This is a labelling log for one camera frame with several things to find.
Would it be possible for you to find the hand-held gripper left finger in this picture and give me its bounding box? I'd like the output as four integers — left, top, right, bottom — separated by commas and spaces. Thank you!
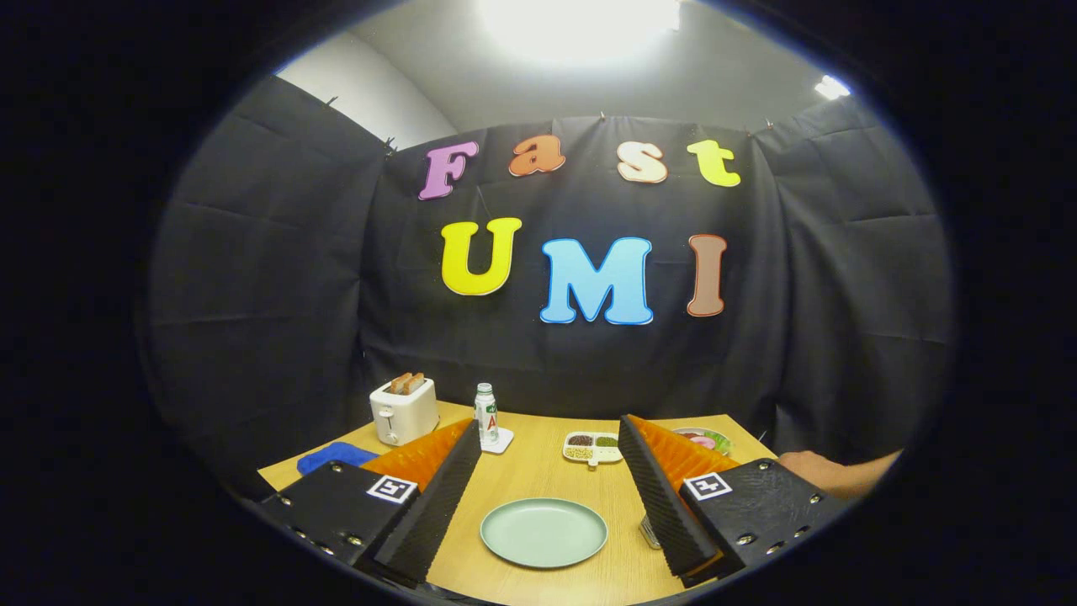
257, 418, 483, 590

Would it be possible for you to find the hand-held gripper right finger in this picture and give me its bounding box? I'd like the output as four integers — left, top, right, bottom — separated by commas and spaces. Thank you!
618, 414, 851, 588

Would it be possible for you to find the white food plate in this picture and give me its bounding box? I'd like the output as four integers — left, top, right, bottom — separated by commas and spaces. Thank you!
671, 427, 733, 457

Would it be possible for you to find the white divided bean dish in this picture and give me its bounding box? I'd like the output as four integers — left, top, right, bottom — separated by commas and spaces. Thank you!
562, 431, 624, 468

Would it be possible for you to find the white toaster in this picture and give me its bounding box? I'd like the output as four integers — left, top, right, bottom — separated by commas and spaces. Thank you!
369, 377, 440, 447

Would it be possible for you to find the small plastic drink bottle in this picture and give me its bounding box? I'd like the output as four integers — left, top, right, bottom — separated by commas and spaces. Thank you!
474, 383, 500, 444

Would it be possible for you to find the blue towel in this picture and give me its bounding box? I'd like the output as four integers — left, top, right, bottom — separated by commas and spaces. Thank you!
296, 442, 379, 476

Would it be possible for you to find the green round plate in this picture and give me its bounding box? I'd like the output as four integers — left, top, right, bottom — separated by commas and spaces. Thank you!
480, 497, 609, 570

